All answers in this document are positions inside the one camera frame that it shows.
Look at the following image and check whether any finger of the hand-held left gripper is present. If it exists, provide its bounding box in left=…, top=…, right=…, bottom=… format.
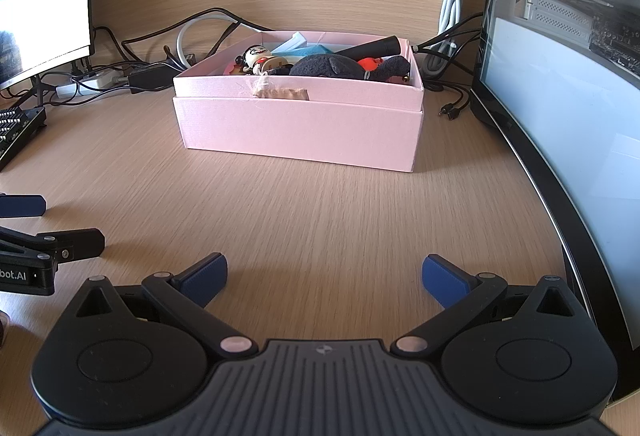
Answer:
left=0, top=227, right=106, bottom=262
left=0, top=193, right=47, bottom=218

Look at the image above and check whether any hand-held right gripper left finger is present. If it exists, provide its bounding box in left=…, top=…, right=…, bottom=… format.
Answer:
left=75, top=252, right=257, bottom=361

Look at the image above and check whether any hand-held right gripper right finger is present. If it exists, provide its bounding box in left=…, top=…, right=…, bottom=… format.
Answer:
left=390, top=254, right=576, bottom=359

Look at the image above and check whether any pink cardboard box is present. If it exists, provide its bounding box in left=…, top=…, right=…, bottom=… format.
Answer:
left=172, top=30, right=426, bottom=173

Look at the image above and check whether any red hooded doll figure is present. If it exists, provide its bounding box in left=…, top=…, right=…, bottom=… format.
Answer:
left=231, top=44, right=296, bottom=76

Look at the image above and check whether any black plush toy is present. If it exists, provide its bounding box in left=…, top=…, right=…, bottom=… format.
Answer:
left=272, top=53, right=413, bottom=84

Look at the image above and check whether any blue wet wipes pack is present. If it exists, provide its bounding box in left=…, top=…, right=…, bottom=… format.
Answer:
left=272, top=43, right=336, bottom=58

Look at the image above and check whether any wooden desktop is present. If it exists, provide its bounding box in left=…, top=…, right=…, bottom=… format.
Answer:
left=0, top=23, right=640, bottom=436

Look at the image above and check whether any black keyboard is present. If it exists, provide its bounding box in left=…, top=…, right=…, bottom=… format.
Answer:
left=0, top=106, right=48, bottom=172

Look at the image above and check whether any white power strip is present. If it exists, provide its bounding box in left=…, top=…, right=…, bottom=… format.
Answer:
left=55, top=68, right=131, bottom=99

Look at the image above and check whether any black power adapter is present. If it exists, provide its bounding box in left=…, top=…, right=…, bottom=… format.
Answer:
left=129, top=63, right=176, bottom=94

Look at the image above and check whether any glass sided computer case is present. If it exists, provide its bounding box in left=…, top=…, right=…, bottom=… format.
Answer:
left=470, top=0, right=640, bottom=402

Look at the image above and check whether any black cylindrical tube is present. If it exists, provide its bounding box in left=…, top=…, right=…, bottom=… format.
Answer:
left=332, top=35, right=403, bottom=62

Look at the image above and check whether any black audio jack cable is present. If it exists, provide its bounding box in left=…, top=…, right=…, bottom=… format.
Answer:
left=422, top=81, right=473, bottom=122

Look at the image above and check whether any grey cable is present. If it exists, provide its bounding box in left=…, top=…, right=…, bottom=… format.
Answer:
left=177, top=15, right=241, bottom=67

